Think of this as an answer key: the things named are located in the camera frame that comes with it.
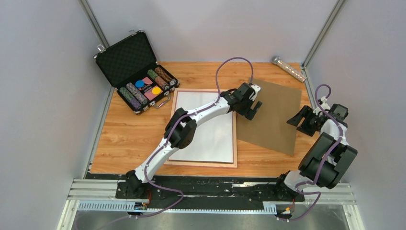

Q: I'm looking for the yellow poker chip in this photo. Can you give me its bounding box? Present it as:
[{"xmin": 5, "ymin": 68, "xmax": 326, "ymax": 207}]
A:
[{"xmin": 151, "ymin": 87, "xmax": 162, "ymax": 95}]

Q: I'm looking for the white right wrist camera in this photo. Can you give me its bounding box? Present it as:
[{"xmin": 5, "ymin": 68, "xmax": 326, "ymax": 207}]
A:
[{"xmin": 313, "ymin": 96, "xmax": 330, "ymax": 114}]

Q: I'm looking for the aluminium front rail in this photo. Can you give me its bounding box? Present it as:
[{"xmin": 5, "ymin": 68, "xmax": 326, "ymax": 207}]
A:
[{"xmin": 58, "ymin": 174, "xmax": 364, "ymax": 230}]

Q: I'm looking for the black poker chip case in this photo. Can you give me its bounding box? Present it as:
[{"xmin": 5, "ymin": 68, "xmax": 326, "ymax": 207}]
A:
[{"xmin": 93, "ymin": 30, "xmax": 180, "ymax": 115}]

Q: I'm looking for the aluminium enclosure post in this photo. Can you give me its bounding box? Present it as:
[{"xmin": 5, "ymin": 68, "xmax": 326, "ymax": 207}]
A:
[
  {"xmin": 79, "ymin": 0, "xmax": 110, "ymax": 52},
  {"xmin": 302, "ymin": 0, "xmax": 347, "ymax": 69}
]

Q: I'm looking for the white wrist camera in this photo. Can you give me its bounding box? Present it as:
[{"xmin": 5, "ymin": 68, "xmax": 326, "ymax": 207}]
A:
[
  {"xmin": 249, "ymin": 84, "xmax": 261, "ymax": 101},
  {"xmin": 313, "ymin": 96, "xmax": 330, "ymax": 114}
]

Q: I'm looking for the blue poker chip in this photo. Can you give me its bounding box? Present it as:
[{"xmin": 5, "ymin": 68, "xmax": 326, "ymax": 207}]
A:
[{"xmin": 135, "ymin": 80, "xmax": 145, "ymax": 88}]

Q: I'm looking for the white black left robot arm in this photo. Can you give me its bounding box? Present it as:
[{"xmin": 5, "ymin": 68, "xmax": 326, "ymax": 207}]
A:
[{"xmin": 125, "ymin": 82, "xmax": 262, "ymax": 198}]

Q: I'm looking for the Great Wall photo print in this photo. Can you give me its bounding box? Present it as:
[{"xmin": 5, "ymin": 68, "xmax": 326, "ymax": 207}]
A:
[{"xmin": 169, "ymin": 91, "xmax": 235, "ymax": 164}]

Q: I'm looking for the glittery silver tube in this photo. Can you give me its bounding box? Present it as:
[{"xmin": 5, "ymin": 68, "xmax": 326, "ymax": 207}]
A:
[{"xmin": 271, "ymin": 56, "xmax": 307, "ymax": 83}]

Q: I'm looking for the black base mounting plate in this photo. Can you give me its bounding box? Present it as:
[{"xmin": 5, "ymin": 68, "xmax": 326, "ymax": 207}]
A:
[{"xmin": 85, "ymin": 172, "xmax": 338, "ymax": 212}]

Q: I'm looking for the left aluminium enclosure post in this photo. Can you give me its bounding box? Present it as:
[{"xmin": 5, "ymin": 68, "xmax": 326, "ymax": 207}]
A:
[{"xmin": 79, "ymin": 0, "xmax": 110, "ymax": 52}]

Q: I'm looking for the brown backing board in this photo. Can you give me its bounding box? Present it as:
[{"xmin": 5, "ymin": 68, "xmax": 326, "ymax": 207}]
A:
[{"xmin": 237, "ymin": 79, "xmax": 302, "ymax": 156}]

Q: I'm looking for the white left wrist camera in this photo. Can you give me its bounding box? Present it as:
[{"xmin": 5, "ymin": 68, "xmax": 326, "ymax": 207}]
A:
[{"xmin": 249, "ymin": 84, "xmax": 261, "ymax": 101}]

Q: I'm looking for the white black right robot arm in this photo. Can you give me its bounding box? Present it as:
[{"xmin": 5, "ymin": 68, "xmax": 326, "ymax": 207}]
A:
[{"xmin": 272, "ymin": 103, "xmax": 358, "ymax": 200}]

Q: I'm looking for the wooden picture frame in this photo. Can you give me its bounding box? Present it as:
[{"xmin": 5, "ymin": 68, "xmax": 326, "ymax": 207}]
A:
[{"xmin": 164, "ymin": 88, "xmax": 238, "ymax": 169}]

